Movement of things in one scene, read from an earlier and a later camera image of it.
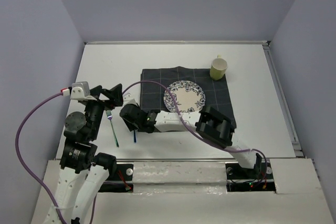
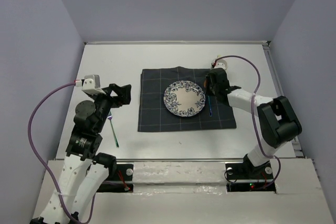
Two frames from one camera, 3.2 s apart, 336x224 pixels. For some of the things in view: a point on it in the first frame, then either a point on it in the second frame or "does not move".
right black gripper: [132, 125] to [208, 82]
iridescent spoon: [135, 134] to [210, 112]
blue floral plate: [189, 96] does not move
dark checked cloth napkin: [216, 92] does not move
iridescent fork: [109, 116] does not move
